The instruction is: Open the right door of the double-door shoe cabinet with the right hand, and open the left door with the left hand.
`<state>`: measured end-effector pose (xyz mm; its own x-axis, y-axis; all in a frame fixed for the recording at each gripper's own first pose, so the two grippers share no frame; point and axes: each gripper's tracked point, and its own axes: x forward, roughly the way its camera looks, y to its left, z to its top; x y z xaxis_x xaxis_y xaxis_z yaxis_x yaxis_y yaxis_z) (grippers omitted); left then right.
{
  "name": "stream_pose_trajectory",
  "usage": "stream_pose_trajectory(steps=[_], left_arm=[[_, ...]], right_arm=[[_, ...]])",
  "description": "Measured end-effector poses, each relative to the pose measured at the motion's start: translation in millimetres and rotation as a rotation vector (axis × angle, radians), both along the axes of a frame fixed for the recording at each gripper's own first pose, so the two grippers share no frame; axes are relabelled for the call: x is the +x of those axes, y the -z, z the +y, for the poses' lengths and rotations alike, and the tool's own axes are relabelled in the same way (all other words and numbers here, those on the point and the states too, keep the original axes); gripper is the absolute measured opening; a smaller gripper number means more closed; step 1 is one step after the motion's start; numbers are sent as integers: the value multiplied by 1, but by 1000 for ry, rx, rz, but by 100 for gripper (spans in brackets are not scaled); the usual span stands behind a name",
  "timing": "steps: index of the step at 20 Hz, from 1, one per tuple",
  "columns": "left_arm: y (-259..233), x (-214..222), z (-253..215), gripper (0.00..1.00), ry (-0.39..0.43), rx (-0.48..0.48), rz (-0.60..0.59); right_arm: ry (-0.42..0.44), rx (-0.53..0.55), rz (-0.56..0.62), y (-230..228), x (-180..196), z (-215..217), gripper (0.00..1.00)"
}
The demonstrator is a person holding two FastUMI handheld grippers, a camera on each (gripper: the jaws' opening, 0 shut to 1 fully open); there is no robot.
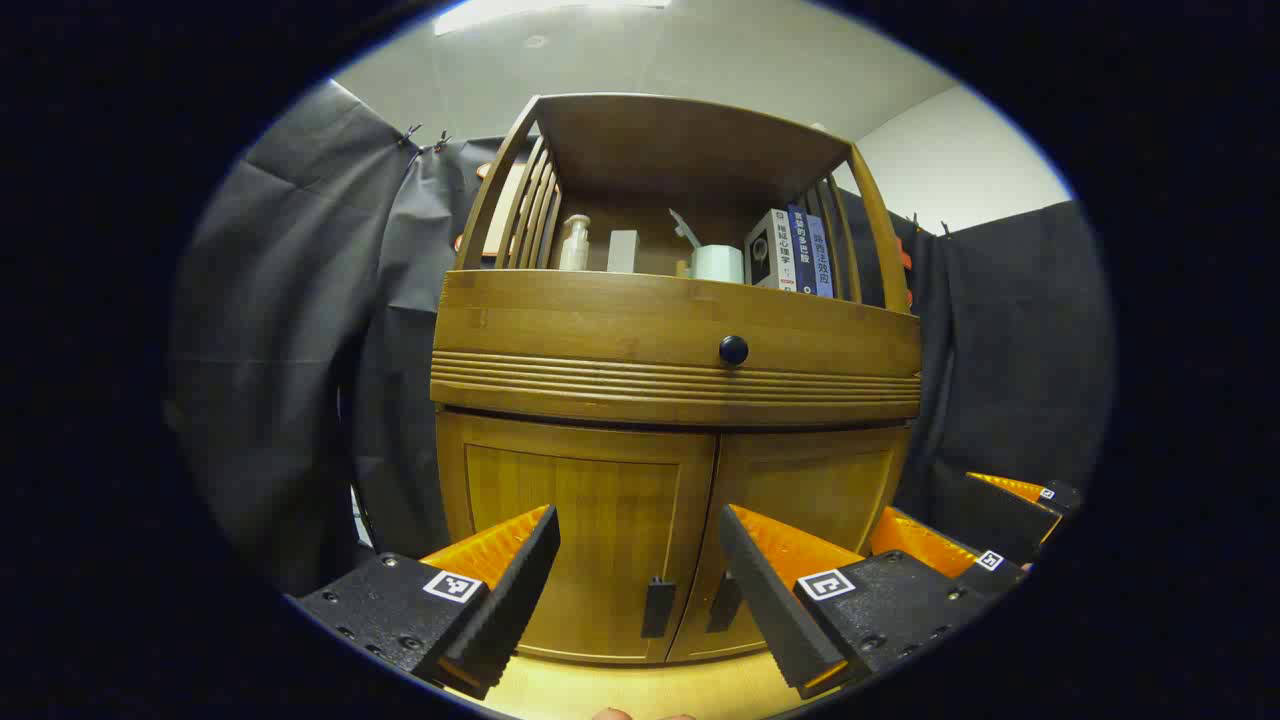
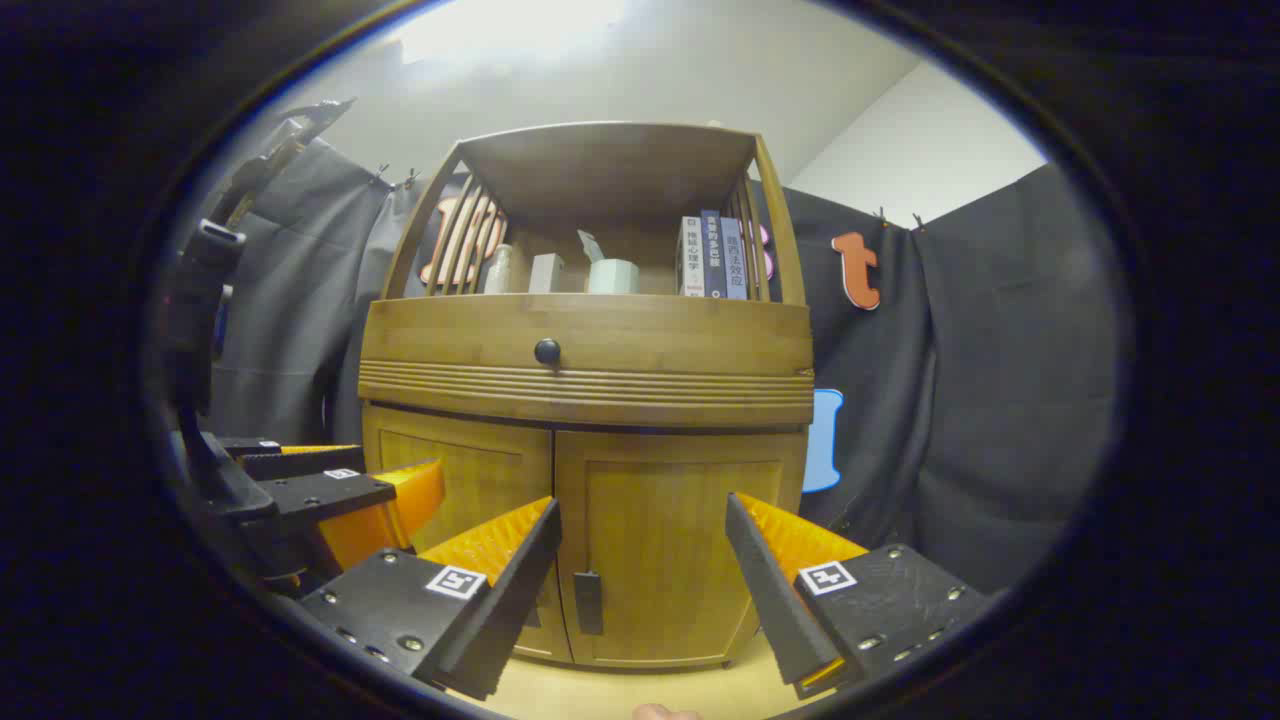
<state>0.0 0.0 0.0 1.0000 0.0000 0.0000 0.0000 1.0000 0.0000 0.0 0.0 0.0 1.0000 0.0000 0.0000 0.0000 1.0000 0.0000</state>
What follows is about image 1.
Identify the wooden cabinet drawer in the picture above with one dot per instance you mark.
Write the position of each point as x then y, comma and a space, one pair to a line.
580, 330

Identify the ceiling light panel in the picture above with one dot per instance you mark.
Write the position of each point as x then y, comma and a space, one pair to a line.
520, 12

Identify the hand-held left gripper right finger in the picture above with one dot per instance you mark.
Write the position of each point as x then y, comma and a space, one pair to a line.
770, 600

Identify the wooden shoe cabinet door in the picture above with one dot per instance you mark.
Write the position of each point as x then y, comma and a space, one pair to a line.
810, 480
570, 490

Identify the white pump bottle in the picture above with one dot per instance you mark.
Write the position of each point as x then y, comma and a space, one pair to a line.
573, 245

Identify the dark blue book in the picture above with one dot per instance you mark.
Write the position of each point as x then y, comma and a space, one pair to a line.
800, 250

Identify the white plastic spatula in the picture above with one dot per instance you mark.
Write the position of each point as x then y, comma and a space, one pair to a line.
683, 228

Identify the black backdrop cloth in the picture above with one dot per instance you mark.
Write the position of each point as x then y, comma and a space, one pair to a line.
300, 300

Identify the white cup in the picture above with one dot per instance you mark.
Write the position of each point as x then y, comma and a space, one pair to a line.
717, 264

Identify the wooden double-door shoe cabinet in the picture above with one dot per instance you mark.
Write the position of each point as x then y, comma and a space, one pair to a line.
680, 140

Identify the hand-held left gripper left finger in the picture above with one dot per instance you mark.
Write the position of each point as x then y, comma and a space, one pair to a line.
515, 600

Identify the tall white box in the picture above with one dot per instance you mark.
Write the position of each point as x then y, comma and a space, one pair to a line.
622, 252

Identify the light blue book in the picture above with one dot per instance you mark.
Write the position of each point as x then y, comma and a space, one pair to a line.
821, 258

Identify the black round drawer knob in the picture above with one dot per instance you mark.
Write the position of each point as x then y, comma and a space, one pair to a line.
733, 350

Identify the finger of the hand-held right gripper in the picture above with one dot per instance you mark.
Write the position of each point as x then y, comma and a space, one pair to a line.
1000, 515
925, 545

